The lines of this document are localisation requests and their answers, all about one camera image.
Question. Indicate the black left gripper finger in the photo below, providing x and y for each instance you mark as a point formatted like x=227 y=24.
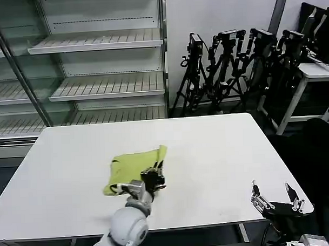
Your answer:
x=161 y=170
x=151 y=170

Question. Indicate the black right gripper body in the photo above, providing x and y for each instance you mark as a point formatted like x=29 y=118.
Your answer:
x=282 y=210

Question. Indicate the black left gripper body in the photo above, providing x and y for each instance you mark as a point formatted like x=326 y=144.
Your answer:
x=153 y=181

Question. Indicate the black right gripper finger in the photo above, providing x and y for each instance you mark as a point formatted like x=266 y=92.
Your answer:
x=260 y=200
x=295 y=202

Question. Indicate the yellow shirt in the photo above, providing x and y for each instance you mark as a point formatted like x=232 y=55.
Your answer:
x=131 y=167

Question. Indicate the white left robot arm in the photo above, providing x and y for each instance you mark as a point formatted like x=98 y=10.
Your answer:
x=127 y=227

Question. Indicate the white table leg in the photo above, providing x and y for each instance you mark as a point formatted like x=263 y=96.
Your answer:
x=243 y=233

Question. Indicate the black office chair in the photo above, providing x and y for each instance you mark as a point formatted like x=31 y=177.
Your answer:
x=311 y=155

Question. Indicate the white empty shelf rack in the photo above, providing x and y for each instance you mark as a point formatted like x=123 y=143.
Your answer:
x=105 y=63

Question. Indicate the white side desk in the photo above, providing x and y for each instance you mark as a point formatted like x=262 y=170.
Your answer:
x=314 y=70

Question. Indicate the glass door display cabinet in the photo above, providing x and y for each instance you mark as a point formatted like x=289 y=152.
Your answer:
x=14 y=79

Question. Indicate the black computer monitor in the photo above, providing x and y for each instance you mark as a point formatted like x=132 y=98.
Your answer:
x=320 y=31

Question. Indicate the grey wall pillar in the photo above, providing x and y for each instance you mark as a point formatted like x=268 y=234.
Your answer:
x=278 y=8

